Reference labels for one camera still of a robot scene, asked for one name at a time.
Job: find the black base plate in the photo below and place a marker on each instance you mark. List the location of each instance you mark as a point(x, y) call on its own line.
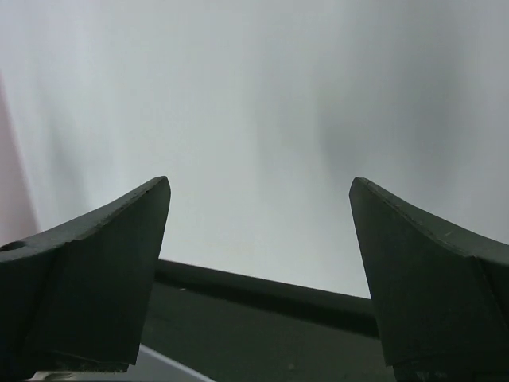
point(232, 327)

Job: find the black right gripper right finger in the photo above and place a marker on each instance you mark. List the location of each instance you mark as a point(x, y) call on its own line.
point(439, 291)

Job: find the cream and green t-shirt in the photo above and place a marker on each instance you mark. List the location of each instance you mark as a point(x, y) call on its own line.
point(261, 114)

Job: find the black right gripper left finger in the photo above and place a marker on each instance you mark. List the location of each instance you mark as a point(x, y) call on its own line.
point(74, 298)

